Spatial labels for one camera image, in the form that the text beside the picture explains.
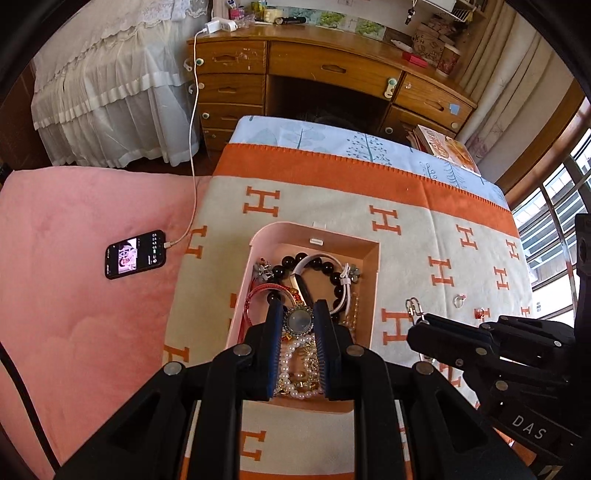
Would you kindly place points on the printed paper cup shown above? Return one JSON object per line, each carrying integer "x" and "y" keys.
{"x": 448, "y": 62}

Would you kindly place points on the gold metal jewelry piece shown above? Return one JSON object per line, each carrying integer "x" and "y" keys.
{"x": 307, "y": 364}

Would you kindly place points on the silver flower brooch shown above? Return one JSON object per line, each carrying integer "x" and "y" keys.
{"x": 263, "y": 270}

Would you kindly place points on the orange grey printed blanket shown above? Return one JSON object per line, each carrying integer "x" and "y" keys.
{"x": 323, "y": 198}

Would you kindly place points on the white lace bed skirt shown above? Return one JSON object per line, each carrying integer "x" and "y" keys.
{"x": 115, "y": 92}

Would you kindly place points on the small red box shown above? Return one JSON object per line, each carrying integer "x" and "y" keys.
{"x": 413, "y": 57}

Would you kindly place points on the brown printed box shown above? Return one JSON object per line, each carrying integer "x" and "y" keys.
{"x": 429, "y": 39}

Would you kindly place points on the green white drawer latch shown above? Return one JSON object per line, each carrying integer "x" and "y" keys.
{"x": 390, "y": 87}

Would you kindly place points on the small red earring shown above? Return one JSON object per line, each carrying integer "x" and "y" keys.
{"x": 480, "y": 314}

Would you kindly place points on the blue flower brooch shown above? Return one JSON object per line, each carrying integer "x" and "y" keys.
{"x": 353, "y": 272}

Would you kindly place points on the floral curtain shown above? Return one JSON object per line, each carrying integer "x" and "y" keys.
{"x": 508, "y": 92}

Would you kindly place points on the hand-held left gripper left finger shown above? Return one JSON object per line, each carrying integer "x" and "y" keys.
{"x": 275, "y": 350}

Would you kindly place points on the black flashlight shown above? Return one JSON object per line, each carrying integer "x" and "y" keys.
{"x": 295, "y": 20}

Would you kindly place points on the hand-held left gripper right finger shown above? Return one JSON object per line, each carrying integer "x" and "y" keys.
{"x": 322, "y": 350}

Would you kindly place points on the white charger plug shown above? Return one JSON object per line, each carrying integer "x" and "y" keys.
{"x": 220, "y": 25}

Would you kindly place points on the pink plush blanket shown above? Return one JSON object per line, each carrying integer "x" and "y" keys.
{"x": 69, "y": 323}

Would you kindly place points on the window with metal railing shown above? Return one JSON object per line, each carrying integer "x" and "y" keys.
{"x": 554, "y": 217}

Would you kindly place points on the black smartphone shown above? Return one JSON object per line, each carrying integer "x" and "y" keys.
{"x": 136, "y": 254}

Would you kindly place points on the white bangle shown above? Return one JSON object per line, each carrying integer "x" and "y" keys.
{"x": 344, "y": 300}

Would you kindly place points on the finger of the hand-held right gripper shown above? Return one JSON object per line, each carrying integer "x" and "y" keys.
{"x": 443, "y": 344}
{"x": 531, "y": 330}

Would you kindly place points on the wooden window frame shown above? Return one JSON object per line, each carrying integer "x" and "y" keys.
{"x": 554, "y": 134}

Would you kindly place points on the wooden desk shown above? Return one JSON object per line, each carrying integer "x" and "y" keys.
{"x": 332, "y": 50}

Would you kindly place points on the orange cover book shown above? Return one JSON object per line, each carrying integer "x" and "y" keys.
{"x": 450, "y": 150}

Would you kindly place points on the round silver pendant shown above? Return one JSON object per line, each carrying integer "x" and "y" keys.
{"x": 298, "y": 321}

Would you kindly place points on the leaf print bed sheet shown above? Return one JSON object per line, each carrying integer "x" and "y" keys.
{"x": 369, "y": 138}

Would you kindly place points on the pink jewelry box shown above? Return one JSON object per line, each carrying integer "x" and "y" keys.
{"x": 286, "y": 232}

